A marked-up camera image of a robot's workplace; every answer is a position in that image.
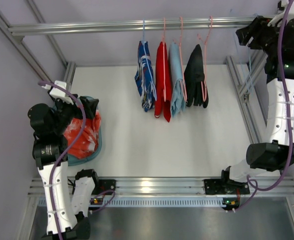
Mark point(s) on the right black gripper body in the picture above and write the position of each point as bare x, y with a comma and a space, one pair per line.
250, 35

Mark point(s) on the black trousers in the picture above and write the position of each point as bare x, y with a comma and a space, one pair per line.
197, 93

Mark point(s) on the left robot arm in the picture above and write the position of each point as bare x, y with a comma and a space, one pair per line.
67, 214

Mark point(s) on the aluminium hanging rail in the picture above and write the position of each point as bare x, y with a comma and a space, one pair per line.
37, 29

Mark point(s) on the aluminium frame left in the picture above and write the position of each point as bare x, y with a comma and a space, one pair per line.
19, 43

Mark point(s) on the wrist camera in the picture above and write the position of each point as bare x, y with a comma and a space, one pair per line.
284, 11
59, 92

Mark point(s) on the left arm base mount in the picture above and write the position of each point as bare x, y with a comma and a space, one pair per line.
105, 184

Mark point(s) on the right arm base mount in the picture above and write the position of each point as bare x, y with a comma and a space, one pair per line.
217, 186

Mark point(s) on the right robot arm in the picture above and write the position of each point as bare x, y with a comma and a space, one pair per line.
276, 152

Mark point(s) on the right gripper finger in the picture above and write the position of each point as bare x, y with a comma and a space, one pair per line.
246, 32
244, 40

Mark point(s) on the light blue hanger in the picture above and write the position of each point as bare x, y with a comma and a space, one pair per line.
245, 56
153, 87

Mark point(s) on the aluminium frame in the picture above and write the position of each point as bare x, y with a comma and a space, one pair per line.
247, 100
19, 43

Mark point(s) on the slotted cable duct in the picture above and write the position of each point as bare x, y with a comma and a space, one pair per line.
119, 202

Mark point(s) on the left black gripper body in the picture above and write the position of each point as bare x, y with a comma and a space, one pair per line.
79, 109

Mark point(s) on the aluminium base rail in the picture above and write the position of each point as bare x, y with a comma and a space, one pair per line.
183, 187

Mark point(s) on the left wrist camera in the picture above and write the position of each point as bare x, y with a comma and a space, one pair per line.
59, 92

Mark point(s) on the blue patterned trousers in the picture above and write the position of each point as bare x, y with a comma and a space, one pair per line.
142, 78

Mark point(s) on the light blue trousers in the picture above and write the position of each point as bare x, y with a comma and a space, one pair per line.
177, 102

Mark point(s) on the orange white trousers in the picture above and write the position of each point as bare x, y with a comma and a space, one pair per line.
88, 143

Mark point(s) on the pink hanger with red trousers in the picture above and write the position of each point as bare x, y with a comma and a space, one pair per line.
165, 30

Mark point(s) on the pink hanger with black trousers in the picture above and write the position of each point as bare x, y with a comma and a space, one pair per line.
205, 50

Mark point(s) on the aluminium frame right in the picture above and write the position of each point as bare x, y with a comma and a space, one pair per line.
247, 100

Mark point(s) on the red trousers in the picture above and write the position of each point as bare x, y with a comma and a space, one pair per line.
160, 105

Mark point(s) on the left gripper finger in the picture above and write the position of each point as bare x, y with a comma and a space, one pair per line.
91, 110
87, 100

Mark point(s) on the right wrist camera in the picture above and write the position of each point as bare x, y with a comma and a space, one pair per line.
284, 11

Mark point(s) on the teal plastic tray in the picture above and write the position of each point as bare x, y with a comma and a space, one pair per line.
73, 161

